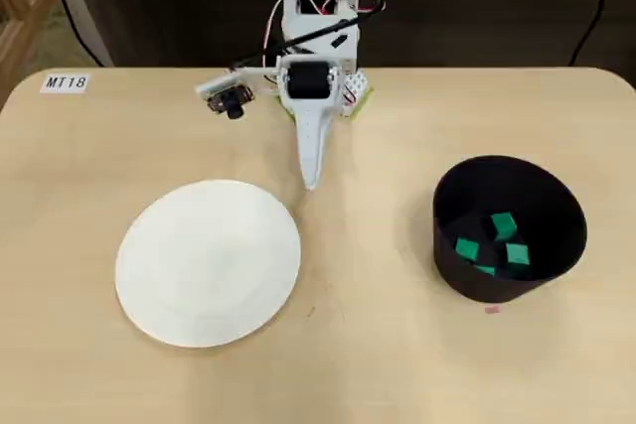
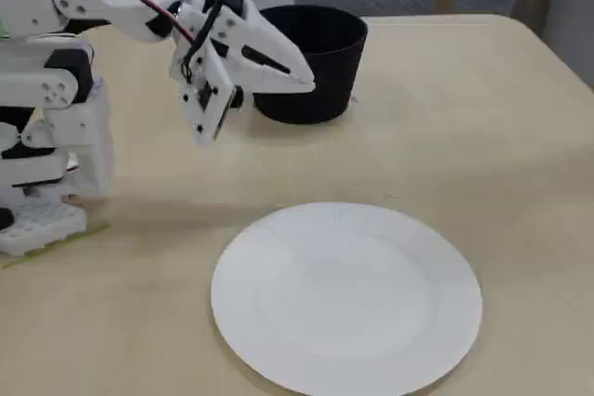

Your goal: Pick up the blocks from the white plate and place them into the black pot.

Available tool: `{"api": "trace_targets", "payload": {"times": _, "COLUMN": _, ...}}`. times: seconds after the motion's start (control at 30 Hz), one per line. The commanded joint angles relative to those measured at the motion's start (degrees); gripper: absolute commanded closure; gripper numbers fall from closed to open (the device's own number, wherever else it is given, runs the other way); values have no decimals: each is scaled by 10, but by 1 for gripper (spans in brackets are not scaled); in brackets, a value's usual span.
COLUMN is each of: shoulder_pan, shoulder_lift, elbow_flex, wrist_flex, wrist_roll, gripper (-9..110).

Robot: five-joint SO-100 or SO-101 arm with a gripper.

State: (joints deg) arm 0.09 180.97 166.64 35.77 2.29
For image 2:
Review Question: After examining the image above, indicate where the white paper plate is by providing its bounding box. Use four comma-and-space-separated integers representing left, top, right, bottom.
211, 202, 484, 396

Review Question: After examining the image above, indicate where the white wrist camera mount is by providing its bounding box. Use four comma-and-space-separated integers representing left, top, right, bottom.
167, 41, 245, 147

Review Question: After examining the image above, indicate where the black pot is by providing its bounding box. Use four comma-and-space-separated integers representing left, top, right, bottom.
252, 5, 370, 126

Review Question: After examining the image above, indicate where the green tape strip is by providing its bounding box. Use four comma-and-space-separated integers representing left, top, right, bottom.
0, 223, 112, 270

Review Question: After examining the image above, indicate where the white perforated base plate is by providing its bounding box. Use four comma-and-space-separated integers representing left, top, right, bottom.
0, 200, 89, 258

